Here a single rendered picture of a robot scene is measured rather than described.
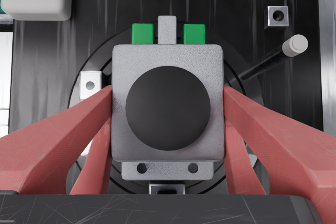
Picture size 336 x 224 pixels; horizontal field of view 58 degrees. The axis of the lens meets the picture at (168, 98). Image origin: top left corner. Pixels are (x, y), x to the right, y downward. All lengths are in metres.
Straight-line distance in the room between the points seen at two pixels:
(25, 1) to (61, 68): 0.05
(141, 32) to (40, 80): 0.11
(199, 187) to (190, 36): 0.10
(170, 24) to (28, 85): 0.13
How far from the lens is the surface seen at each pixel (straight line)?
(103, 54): 0.22
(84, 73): 0.20
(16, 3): 0.25
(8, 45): 0.33
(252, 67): 0.19
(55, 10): 0.24
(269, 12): 0.25
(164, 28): 0.16
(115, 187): 0.22
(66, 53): 0.25
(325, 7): 0.29
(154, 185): 0.21
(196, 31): 0.17
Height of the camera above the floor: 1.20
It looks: 85 degrees down
